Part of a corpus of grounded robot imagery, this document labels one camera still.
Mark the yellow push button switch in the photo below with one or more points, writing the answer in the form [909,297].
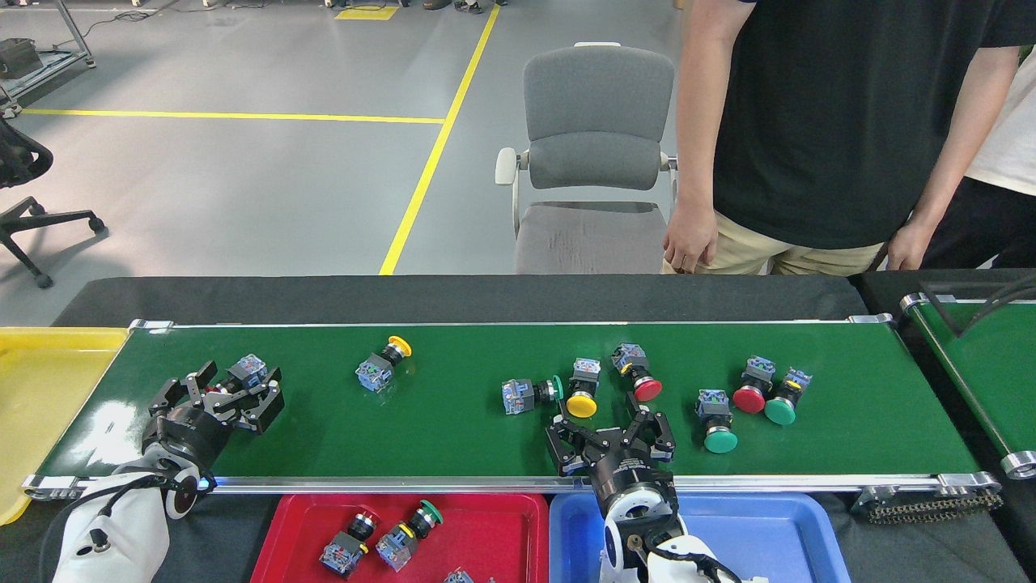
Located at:
[374,374]
[581,405]

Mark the blue plastic tray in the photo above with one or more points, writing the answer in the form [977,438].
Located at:
[769,534]

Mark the person's right forearm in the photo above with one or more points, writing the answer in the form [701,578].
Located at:
[696,146]

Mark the long green conveyor belt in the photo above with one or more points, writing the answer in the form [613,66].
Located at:
[850,421]

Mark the person's left forearm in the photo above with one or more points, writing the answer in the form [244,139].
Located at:
[963,138]

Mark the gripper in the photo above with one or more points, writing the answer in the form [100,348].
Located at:
[188,437]
[631,474]

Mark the dark grey box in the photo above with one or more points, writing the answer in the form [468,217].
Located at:
[18,57]

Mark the person's right hand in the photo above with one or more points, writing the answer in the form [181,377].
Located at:
[689,239]

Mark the person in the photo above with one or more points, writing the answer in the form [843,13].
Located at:
[850,121]
[1004,146]

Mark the small red push button switch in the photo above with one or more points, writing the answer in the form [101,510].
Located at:
[344,559]

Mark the black office chair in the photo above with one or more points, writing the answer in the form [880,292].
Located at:
[20,158]

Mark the grey office chair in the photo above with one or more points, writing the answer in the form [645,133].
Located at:
[595,97]

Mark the short green conveyor belt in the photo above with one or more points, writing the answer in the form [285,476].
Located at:
[987,372]

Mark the yellow plastic tray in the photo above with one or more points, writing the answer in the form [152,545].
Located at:
[48,405]

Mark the red plastic tray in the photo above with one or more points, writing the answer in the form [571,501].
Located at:
[502,542]

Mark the person's left hand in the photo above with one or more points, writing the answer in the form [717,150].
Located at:
[906,247]

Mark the metal rack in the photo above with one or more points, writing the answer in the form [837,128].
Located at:
[73,32]

